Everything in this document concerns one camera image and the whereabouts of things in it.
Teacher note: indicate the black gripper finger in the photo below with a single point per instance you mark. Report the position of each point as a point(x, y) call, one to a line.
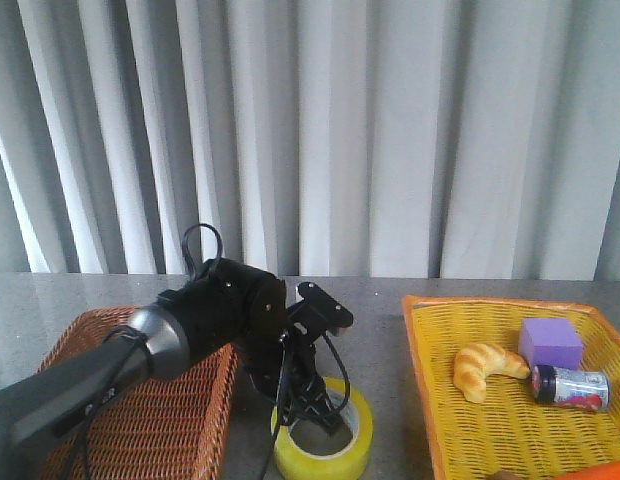
point(327, 416)

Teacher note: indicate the small printed can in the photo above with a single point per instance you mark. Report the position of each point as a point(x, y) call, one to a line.
point(588, 390)

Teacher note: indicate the toy croissant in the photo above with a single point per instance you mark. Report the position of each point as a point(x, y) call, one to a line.
point(476, 362)

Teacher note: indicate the yellow tape roll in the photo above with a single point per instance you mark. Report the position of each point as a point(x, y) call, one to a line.
point(304, 451)

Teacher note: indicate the yellow woven basket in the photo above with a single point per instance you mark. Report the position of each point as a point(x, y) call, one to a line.
point(510, 430)

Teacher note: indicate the brown wicker basket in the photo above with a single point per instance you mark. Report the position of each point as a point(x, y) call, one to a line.
point(168, 429)

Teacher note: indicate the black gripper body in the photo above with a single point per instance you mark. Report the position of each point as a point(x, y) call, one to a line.
point(283, 369)

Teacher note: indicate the orange toy carrot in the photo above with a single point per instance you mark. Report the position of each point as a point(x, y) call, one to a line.
point(602, 471)

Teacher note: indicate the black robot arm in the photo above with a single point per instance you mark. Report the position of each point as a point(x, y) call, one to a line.
point(227, 304)

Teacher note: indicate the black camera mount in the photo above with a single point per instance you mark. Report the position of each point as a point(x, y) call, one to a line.
point(317, 312)

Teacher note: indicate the grey curtain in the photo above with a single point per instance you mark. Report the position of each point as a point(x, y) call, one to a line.
point(436, 139)

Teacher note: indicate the purple foam block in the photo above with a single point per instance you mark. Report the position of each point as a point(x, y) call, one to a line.
point(550, 341)

